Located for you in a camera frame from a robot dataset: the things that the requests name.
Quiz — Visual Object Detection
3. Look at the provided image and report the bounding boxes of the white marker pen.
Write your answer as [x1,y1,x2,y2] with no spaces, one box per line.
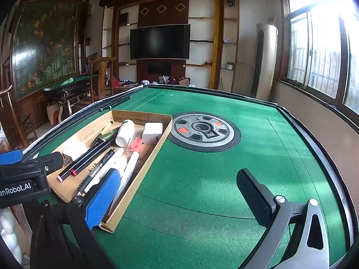
[108,151,139,215]

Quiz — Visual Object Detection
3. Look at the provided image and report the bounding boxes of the cardboard box tray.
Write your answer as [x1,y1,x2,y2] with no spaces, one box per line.
[55,110,172,233]

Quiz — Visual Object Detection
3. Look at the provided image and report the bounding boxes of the wooden chair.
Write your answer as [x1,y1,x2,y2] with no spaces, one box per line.
[88,56,117,103]

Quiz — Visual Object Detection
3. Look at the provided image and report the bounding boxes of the black clear ballpoint pen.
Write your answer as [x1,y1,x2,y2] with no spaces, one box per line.
[75,148,115,196]

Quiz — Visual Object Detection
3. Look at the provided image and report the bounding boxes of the black marker pink cap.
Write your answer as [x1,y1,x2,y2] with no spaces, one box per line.
[57,140,113,183]

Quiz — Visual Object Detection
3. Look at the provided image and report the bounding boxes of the round mahjong table control panel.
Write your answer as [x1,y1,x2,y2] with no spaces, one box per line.
[168,112,242,152]

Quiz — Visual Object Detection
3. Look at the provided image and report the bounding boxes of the yellow black pen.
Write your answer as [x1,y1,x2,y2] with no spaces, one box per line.
[100,121,114,135]

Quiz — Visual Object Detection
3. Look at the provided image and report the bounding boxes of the white floor air conditioner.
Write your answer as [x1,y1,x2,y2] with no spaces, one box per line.
[250,24,278,101]

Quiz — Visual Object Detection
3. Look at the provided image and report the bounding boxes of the black marker red end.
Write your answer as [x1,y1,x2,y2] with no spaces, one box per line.
[68,140,112,176]

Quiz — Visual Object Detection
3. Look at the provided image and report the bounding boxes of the small silver grey box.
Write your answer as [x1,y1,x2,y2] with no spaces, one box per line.
[59,140,88,165]

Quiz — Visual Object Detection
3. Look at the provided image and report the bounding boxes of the olive green lighter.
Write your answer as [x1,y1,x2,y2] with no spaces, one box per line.
[91,128,119,146]

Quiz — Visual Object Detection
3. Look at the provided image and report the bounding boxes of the black teal tipped rod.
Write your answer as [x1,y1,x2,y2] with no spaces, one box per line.
[99,101,122,112]
[107,95,131,110]

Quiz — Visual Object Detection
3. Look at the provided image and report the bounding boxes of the white cylindrical bottle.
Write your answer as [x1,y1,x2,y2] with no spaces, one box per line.
[115,119,135,148]

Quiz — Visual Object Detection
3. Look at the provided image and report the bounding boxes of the white power adapter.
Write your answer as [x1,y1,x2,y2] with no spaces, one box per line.
[142,122,163,145]

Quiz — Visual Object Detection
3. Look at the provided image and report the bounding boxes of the large floral wall painting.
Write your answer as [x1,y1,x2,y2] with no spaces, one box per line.
[11,0,82,99]

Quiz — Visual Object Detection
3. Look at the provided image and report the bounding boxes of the black wall television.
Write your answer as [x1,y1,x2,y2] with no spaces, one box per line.
[130,24,190,60]

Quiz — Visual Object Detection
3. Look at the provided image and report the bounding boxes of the left hand white glove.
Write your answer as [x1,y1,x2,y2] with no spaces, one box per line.
[1,208,22,265]

